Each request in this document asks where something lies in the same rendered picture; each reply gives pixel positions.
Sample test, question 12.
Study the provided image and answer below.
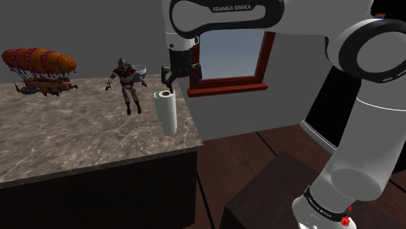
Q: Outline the marble topped dark counter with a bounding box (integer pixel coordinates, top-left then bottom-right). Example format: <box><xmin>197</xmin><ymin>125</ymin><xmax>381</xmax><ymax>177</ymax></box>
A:
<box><xmin>0</xmin><ymin>74</ymin><xmax>204</xmax><ymax>229</ymax></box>

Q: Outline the white paper towel roll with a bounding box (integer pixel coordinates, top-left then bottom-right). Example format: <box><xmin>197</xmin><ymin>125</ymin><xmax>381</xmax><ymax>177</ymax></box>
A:
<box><xmin>154</xmin><ymin>89</ymin><xmax>178</xmax><ymax>137</ymax></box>

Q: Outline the orange airship toy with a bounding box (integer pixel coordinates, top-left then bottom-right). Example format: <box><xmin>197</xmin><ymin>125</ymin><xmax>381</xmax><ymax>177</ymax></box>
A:
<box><xmin>1</xmin><ymin>47</ymin><xmax>79</xmax><ymax>98</ymax></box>

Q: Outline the red grey armoured figure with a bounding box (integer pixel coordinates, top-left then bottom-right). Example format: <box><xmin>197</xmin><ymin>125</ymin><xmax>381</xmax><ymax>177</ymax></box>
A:
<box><xmin>105</xmin><ymin>58</ymin><xmax>148</xmax><ymax>116</ymax></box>

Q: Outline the dark brown robot stand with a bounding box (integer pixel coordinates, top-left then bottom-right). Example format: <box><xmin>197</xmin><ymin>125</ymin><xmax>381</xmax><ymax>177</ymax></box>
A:
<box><xmin>219</xmin><ymin>150</ymin><xmax>406</xmax><ymax>229</ymax></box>

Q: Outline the red framed window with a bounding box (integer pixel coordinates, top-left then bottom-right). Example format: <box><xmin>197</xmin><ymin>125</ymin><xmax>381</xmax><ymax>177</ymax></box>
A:
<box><xmin>187</xmin><ymin>29</ymin><xmax>277</xmax><ymax>98</ymax></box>

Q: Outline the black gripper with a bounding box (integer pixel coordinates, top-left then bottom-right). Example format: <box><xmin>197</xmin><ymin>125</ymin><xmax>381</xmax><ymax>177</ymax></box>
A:
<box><xmin>160</xmin><ymin>47</ymin><xmax>203</xmax><ymax>94</ymax></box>

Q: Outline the white and blue bowl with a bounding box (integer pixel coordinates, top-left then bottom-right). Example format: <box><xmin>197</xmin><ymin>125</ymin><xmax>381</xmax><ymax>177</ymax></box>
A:
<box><xmin>130</xmin><ymin>64</ymin><xmax>148</xmax><ymax>83</ymax></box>

